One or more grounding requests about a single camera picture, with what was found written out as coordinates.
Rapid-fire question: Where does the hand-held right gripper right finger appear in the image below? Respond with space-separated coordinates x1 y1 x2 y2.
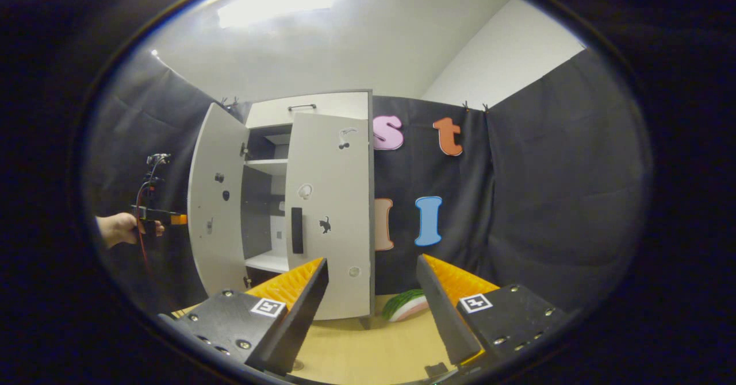
415 254 570 368

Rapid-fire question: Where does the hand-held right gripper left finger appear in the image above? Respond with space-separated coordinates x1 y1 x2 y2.
158 257 329 376

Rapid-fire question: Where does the white cabinet door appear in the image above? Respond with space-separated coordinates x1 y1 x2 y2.
187 102 251 298
285 112 371 321

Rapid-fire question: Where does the white and grey cabinet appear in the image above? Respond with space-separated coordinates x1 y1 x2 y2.
240 90 377 329

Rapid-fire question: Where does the white cabinet drawer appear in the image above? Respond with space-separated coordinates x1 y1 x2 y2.
246 91 370 130

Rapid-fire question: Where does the watermelon slice toy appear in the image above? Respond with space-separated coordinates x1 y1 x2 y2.
382 289 429 322

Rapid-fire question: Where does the black backdrop cloth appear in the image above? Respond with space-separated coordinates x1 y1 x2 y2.
83 46 653 317

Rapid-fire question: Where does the red and black cable bundle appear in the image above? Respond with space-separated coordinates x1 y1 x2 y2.
135 152 172 276

